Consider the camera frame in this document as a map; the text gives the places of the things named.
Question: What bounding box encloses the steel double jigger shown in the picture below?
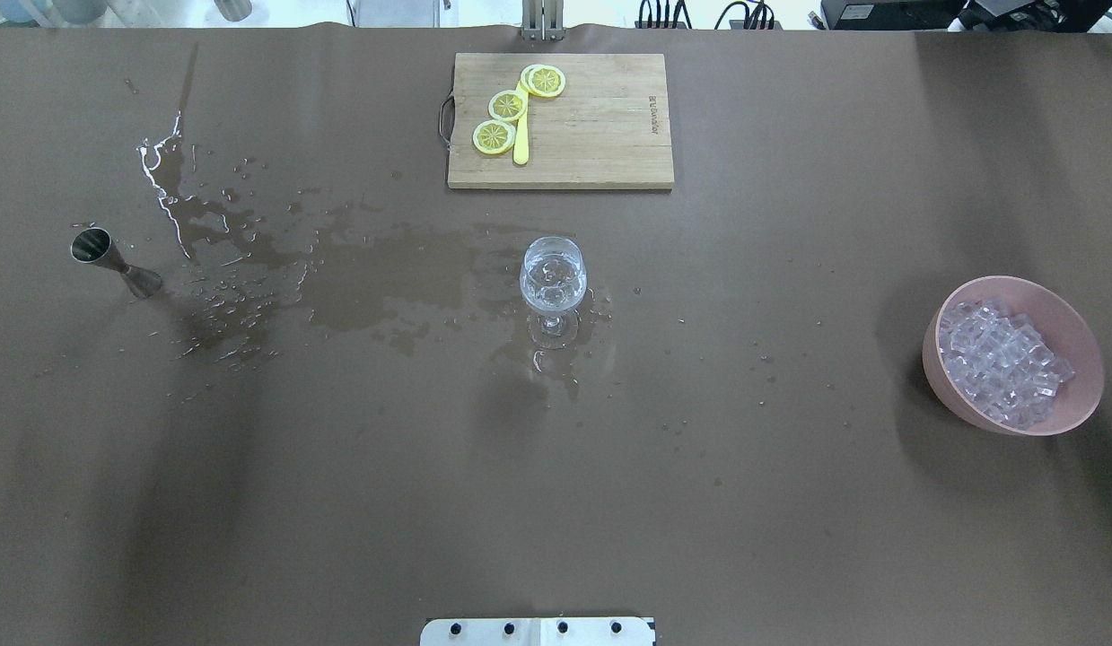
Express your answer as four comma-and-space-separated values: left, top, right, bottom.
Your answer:
70, 226, 163, 299

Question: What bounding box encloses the aluminium frame post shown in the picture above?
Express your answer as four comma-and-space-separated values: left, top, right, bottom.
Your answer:
520, 0, 566, 41

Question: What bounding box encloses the yellow plastic knife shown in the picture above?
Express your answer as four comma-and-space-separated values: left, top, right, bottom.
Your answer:
512, 81, 532, 167

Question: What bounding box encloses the lemon slice near handle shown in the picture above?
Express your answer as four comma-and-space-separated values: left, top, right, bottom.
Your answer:
471, 119, 516, 156

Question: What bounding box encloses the pink bowl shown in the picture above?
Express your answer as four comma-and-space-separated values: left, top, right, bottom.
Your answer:
921, 275, 1105, 437

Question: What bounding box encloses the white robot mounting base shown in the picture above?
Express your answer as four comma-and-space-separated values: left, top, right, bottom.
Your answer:
419, 616, 658, 645

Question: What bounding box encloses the far lemon slice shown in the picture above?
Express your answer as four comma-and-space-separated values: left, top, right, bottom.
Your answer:
520, 63, 567, 98

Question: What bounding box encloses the bamboo cutting board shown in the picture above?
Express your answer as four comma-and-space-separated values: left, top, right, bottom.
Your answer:
446, 53, 675, 189

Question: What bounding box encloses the middle lemon slice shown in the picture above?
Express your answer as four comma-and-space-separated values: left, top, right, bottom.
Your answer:
487, 89, 530, 125

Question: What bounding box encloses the clear wine glass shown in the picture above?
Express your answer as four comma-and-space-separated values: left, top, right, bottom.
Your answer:
519, 236, 587, 349

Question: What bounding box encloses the pile of clear ice cubes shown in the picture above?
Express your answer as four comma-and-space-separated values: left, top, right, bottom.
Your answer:
937, 297, 1075, 431

